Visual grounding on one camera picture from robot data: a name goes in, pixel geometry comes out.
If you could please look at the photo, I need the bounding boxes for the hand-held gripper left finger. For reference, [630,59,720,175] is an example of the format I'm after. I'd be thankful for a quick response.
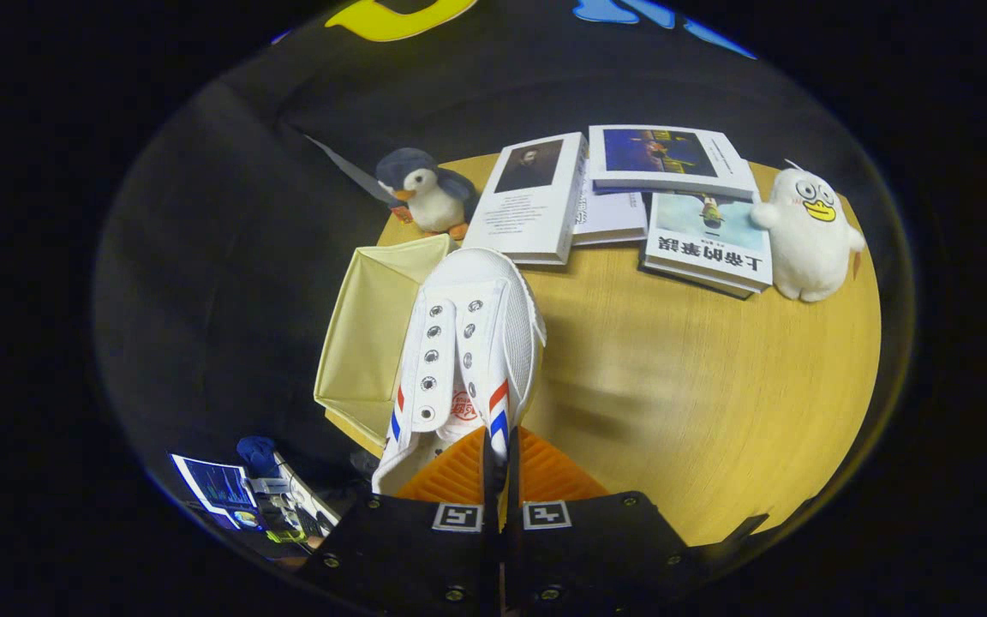
[296,426,499,617]

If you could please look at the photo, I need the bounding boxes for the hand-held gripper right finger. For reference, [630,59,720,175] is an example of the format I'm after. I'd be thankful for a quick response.
[500,426,702,617]

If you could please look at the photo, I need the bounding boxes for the cream fabric storage box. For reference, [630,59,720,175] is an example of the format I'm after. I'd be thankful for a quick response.
[314,234,460,455]

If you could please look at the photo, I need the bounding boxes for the white striped shoe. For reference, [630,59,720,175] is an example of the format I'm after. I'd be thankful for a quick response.
[371,247,547,496]

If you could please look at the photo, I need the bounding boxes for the blue cloth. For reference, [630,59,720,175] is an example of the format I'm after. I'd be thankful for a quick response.
[236,435,280,478]

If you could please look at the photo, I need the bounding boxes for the laptop with blue screen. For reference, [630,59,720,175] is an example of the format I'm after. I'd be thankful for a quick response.
[170,452,259,515]

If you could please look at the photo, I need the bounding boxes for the book with teal picture cover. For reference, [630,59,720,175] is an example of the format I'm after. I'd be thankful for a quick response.
[639,190,775,301]

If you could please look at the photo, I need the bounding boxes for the plain white book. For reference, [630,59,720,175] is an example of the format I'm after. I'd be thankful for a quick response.
[571,184,650,248]

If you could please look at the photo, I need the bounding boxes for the white book with portrait cover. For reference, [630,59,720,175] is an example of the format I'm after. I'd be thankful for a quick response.
[462,131,589,267]

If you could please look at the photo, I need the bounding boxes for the grey penguin plush toy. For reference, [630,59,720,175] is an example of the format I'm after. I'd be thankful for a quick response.
[375,147,479,241]

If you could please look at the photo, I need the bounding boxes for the white duck plush toy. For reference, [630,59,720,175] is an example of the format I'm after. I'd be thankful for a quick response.
[751,159,867,303]

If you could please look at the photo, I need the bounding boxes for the book with blue picture cover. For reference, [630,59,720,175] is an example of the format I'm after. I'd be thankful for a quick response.
[586,124,758,202]

